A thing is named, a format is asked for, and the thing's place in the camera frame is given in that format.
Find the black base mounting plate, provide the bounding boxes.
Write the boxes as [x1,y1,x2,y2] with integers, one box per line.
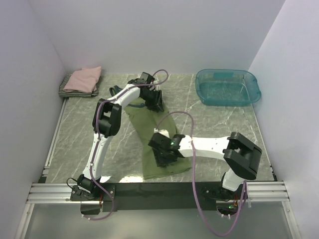
[70,182,242,212]

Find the aluminium rail frame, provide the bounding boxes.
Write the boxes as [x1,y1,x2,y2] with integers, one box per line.
[16,101,292,239]

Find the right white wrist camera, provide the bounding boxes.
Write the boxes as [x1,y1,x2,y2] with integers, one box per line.
[154,128,170,138]

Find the green printed tank top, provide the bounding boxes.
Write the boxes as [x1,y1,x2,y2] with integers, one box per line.
[109,85,192,180]

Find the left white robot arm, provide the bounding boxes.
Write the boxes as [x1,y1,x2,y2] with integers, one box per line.
[77,72,164,200]

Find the pink folded tank top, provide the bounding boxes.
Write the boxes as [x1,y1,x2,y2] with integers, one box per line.
[63,66,102,93]

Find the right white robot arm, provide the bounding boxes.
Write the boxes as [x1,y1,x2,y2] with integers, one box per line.
[148,130,262,199]

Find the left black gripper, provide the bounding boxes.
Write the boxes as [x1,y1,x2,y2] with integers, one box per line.
[141,90,163,113]

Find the striped folded tank top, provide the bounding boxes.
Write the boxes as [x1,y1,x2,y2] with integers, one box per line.
[58,74,99,98]

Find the teal plastic bin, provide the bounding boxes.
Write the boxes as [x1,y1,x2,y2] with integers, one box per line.
[195,69,261,107]

